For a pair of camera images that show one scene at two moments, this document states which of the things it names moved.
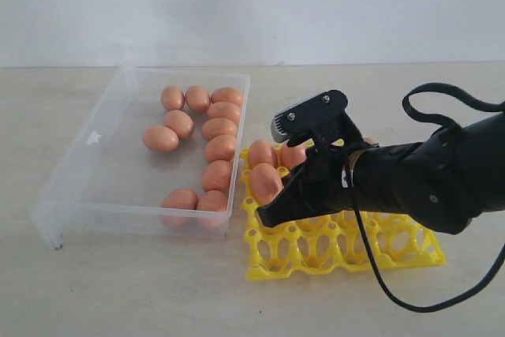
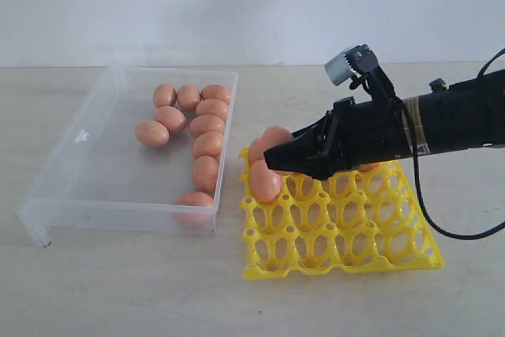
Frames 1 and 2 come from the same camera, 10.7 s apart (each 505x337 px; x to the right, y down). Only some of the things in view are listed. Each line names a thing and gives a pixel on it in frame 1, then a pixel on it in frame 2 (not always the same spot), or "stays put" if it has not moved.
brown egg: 178,208 → 275,135
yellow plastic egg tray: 331,243 stays put
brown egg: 212,208 → 193,208
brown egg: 218,126 → 206,123
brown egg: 226,95 → 215,91
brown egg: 262,151 stays put
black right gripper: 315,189 → 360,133
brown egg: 224,110 → 212,107
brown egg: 219,147 → 207,144
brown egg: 216,175 → 205,170
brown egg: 266,183 stays put
